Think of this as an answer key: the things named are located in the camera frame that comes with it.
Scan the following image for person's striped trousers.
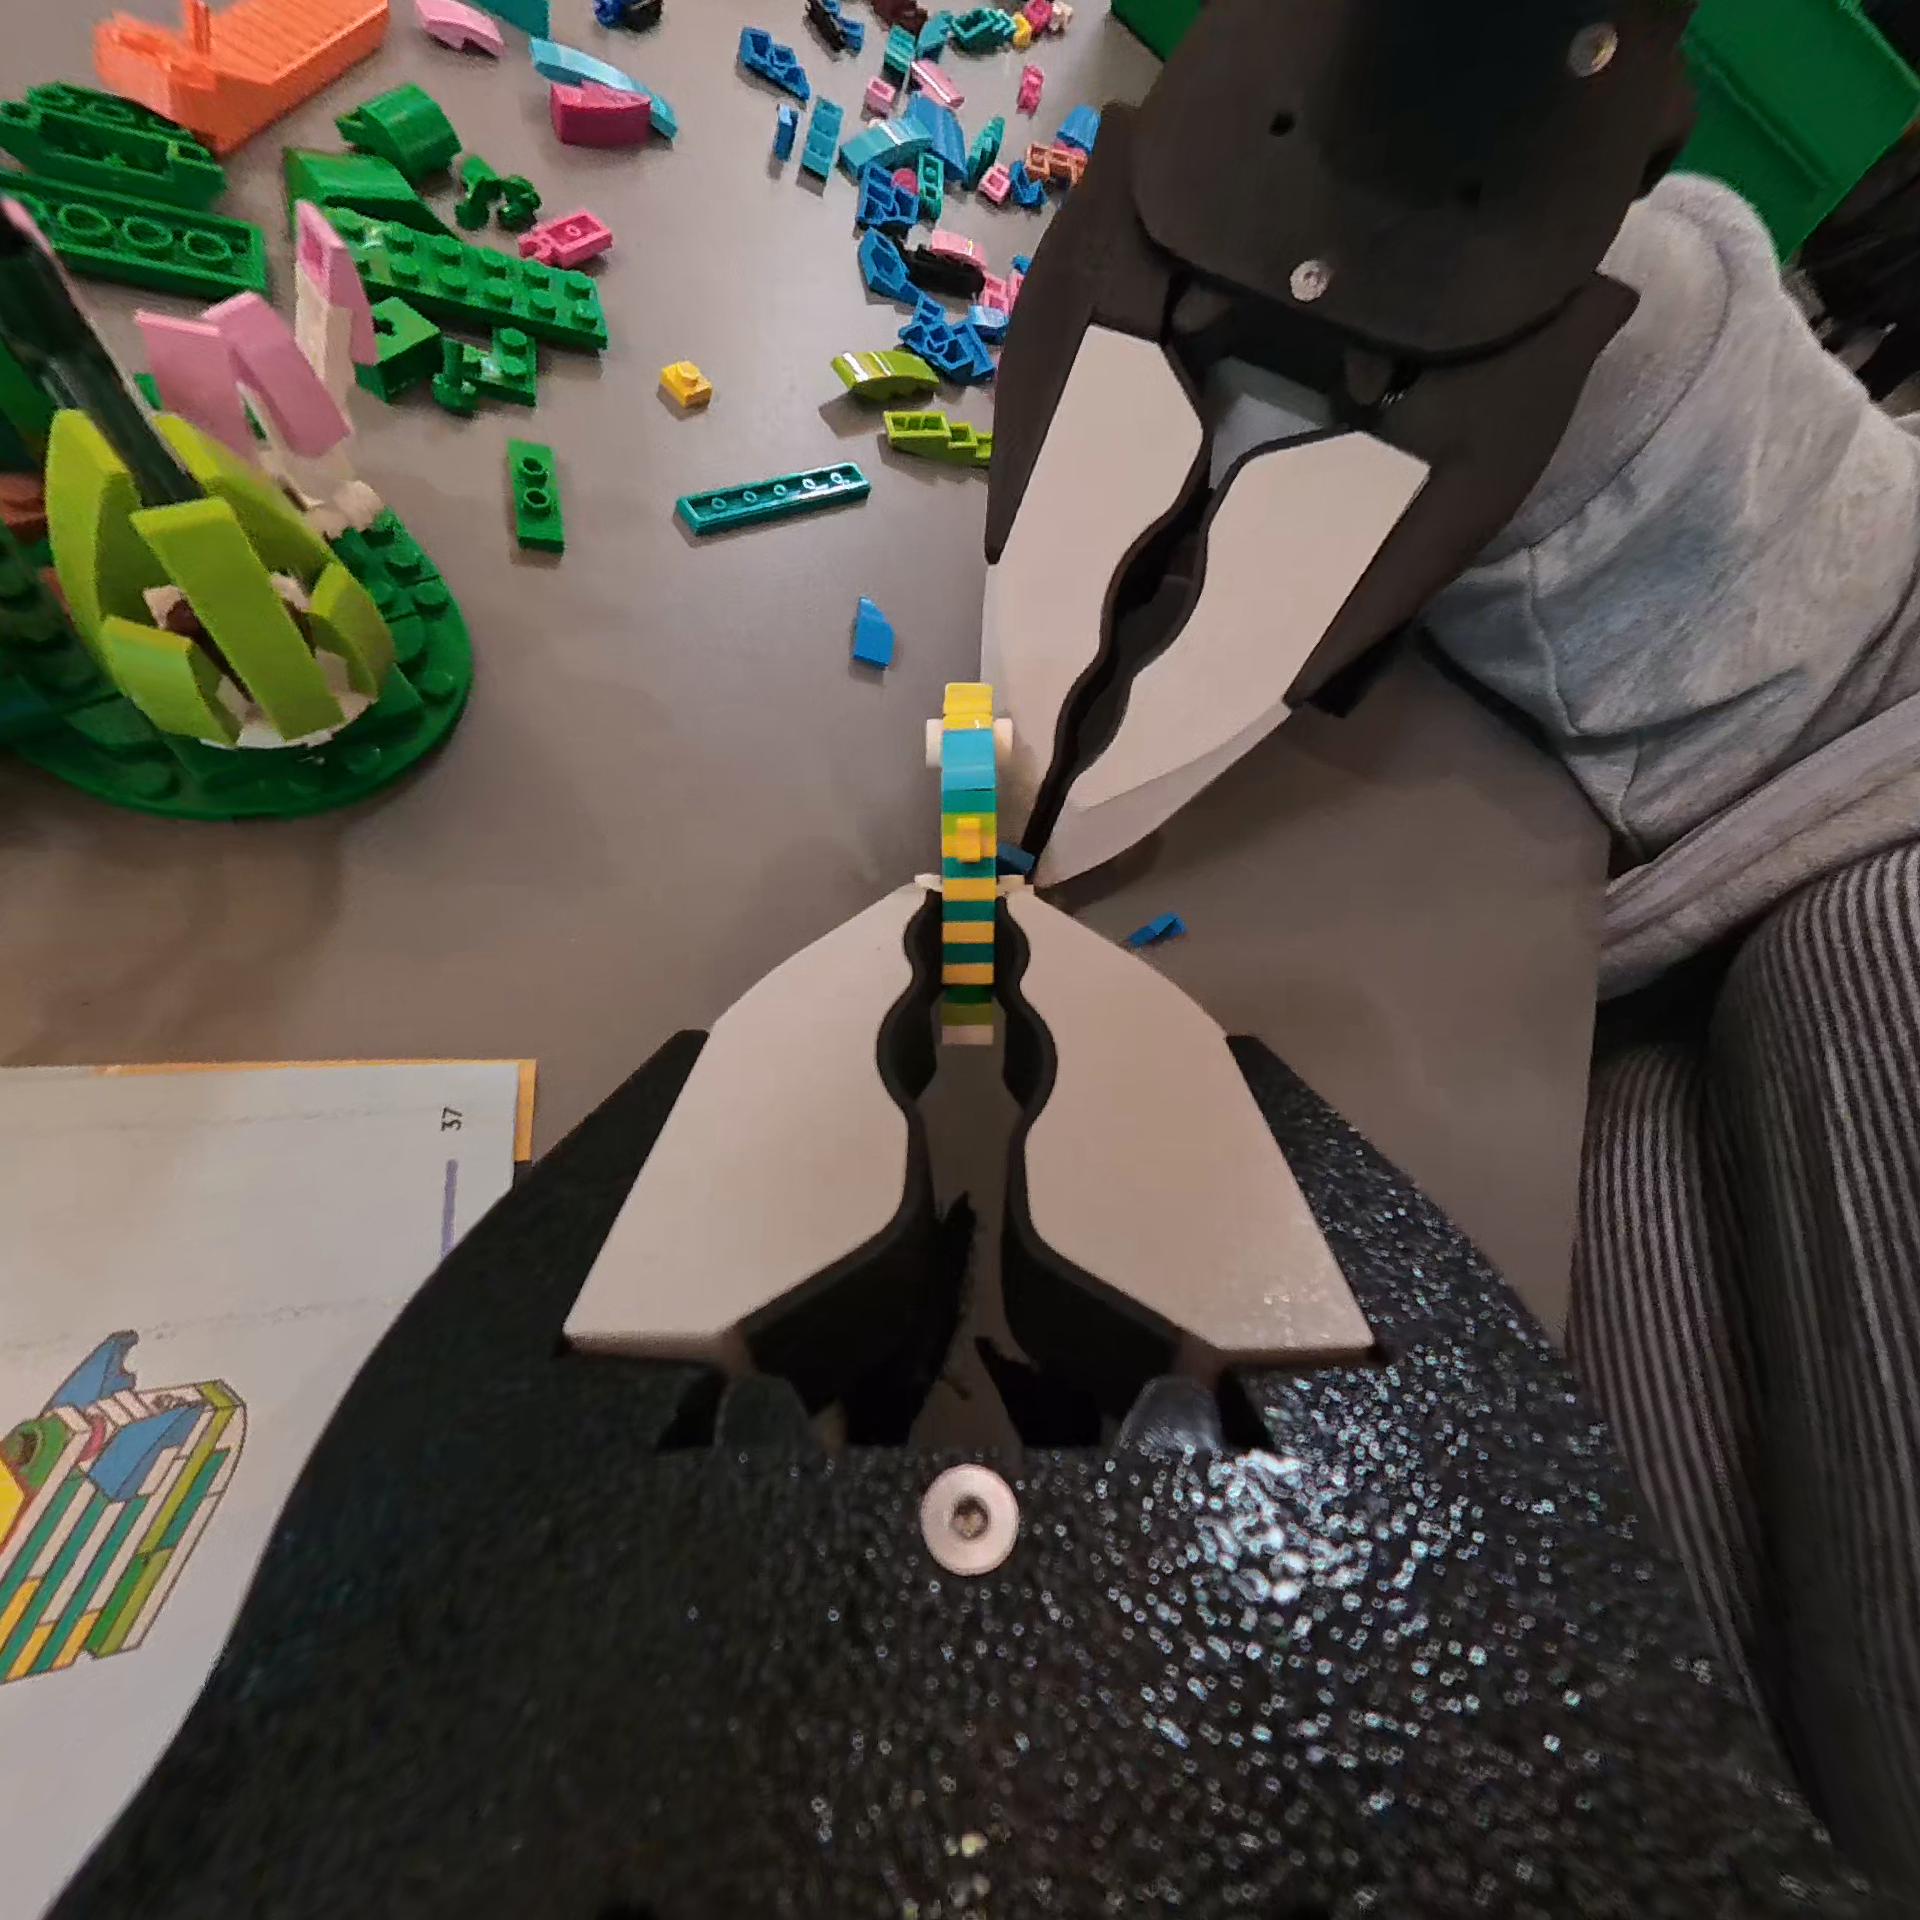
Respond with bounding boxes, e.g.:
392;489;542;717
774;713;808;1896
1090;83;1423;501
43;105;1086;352
1567;847;1920;1869

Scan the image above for pile of green bricks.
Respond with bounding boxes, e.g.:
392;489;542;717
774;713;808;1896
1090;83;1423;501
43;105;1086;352
0;80;609;418

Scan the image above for toy brick instruction booklet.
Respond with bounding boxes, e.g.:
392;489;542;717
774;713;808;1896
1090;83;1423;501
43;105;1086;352
0;1059;534;1920

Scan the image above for teal brick plate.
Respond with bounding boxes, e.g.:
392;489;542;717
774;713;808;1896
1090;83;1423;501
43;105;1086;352
674;460;872;540

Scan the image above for green plastic bin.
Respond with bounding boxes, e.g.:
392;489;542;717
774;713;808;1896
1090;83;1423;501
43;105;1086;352
1109;0;1920;269

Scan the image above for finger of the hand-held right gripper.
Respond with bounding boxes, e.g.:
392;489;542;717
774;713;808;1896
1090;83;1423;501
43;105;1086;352
980;320;1214;872
1036;424;1433;891

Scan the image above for person's grey sweatshirt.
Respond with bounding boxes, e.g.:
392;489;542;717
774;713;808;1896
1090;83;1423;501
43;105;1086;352
1593;841;1920;1004

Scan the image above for pile of small colourful bricks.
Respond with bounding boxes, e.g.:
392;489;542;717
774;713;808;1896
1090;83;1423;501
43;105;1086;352
733;0;1114;390

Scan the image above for light blue curved brick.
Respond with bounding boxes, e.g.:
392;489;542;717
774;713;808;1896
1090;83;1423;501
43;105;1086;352
530;36;678;140

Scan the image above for striped toy brick fish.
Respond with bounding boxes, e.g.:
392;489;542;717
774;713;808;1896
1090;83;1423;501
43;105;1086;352
918;684;1021;1050

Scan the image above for grey desk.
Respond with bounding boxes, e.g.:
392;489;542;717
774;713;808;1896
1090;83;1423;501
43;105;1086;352
0;0;1620;1359

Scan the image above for green toy brick plant model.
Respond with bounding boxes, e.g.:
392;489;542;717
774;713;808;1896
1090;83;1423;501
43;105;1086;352
0;195;478;824

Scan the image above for orange toy brick piece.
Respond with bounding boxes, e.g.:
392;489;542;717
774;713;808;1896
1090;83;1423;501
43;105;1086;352
90;0;392;158

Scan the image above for magenta curved brick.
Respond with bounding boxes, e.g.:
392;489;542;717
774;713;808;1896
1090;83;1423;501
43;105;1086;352
549;83;678;152

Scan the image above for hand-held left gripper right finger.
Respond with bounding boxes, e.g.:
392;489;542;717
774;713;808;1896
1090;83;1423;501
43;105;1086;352
988;885;1377;1450

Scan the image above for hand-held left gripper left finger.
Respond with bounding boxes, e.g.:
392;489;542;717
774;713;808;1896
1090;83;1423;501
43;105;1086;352
560;883;976;1450

